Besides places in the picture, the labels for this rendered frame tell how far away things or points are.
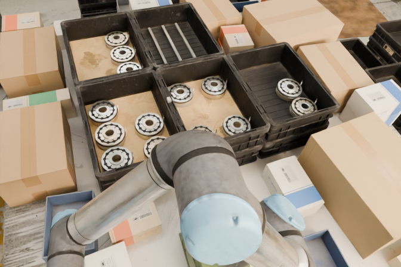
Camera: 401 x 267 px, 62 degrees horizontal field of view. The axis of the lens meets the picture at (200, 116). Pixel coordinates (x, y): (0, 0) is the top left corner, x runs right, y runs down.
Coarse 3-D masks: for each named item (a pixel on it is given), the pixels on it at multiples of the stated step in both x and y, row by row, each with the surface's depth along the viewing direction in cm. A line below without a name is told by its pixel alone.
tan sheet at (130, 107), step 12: (132, 96) 133; (144, 96) 133; (120, 108) 128; (132, 108) 129; (144, 108) 129; (156, 108) 130; (120, 120) 125; (132, 120) 125; (132, 132) 122; (96, 144) 117; (132, 144) 119; (132, 156) 115
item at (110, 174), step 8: (144, 72) 128; (152, 72) 128; (96, 80) 123; (104, 80) 123; (112, 80) 124; (160, 88) 123; (80, 96) 118; (80, 104) 115; (168, 104) 118; (176, 120) 114; (88, 128) 109; (176, 128) 112; (88, 136) 107; (88, 144) 105; (96, 160) 102; (96, 168) 100; (120, 168) 101; (128, 168) 101; (96, 176) 99; (104, 176) 99; (112, 176) 101
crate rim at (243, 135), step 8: (216, 56) 137; (224, 56) 137; (176, 64) 132; (184, 64) 132; (160, 72) 128; (232, 72) 132; (160, 80) 126; (240, 80) 129; (168, 96) 121; (248, 96) 124; (256, 104) 122; (176, 112) 116; (264, 120) 117; (184, 128) 112; (256, 128) 115; (264, 128) 115; (232, 136) 112; (240, 136) 112; (248, 136) 114
